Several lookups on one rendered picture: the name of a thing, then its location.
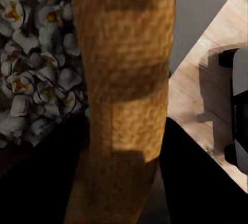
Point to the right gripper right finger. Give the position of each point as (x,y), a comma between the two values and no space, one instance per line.
(198,190)

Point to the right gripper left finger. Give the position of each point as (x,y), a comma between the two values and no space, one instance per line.
(37,188)

